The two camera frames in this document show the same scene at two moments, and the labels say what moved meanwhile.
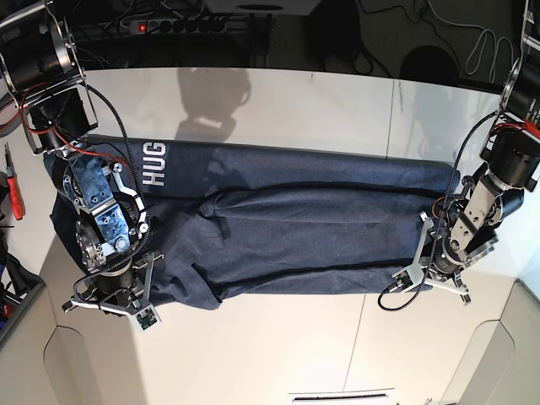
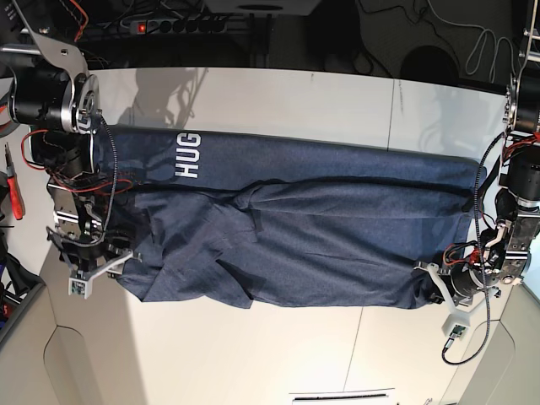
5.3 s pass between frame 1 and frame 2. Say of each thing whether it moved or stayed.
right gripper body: moved
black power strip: stayed
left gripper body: moved
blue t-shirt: moved
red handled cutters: stayed
